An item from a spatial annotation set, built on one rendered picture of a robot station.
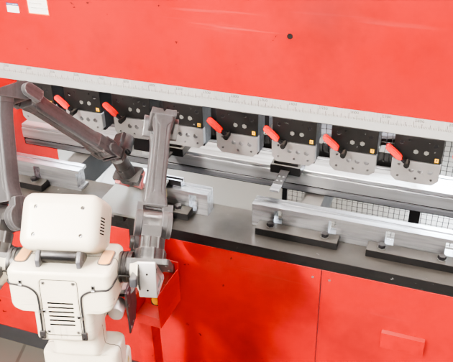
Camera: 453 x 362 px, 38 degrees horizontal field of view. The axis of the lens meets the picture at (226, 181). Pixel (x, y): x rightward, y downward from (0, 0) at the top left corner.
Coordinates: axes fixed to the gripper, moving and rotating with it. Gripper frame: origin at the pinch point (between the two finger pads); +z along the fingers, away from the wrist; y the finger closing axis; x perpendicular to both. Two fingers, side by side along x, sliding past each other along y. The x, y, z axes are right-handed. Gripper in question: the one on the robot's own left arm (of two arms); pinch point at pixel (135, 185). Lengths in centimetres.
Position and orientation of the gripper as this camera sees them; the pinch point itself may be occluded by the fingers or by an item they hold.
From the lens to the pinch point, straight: 248.1
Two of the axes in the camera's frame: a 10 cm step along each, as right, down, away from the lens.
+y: -9.4, -1.6, 3.1
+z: 1.8, 5.1, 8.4
